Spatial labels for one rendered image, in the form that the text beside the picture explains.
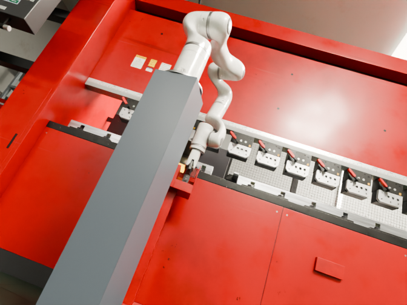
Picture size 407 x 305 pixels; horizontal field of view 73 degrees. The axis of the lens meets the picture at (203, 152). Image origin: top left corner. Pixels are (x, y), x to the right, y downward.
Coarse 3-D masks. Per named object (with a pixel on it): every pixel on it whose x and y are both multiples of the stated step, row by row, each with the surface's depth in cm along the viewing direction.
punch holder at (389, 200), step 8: (376, 184) 182; (392, 184) 179; (400, 184) 180; (376, 192) 180; (384, 192) 177; (392, 192) 177; (400, 192) 177; (376, 200) 177; (384, 200) 175; (392, 200) 175; (400, 200) 175; (392, 208) 178
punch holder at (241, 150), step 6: (234, 132) 191; (240, 138) 190; (246, 138) 190; (252, 138) 190; (234, 144) 187; (240, 144) 188; (246, 144) 188; (252, 144) 188; (228, 150) 186; (234, 150) 186; (240, 150) 186; (246, 150) 187; (228, 156) 192; (234, 156) 188; (240, 156) 185; (246, 156) 184
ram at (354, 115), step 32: (128, 32) 223; (160, 32) 224; (128, 64) 211; (256, 64) 214; (288, 64) 214; (320, 64) 215; (128, 96) 200; (256, 96) 203; (288, 96) 203; (320, 96) 204; (352, 96) 204; (384, 96) 205; (256, 128) 193; (288, 128) 193; (320, 128) 194; (352, 128) 194; (384, 128) 195; (384, 160) 186
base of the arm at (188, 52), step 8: (184, 48) 118; (192, 48) 116; (200, 48) 117; (184, 56) 115; (192, 56) 115; (200, 56) 117; (176, 64) 115; (184, 64) 113; (192, 64) 114; (200, 64) 117; (176, 72) 108; (184, 72) 112; (192, 72) 113; (200, 72) 118; (200, 88) 112
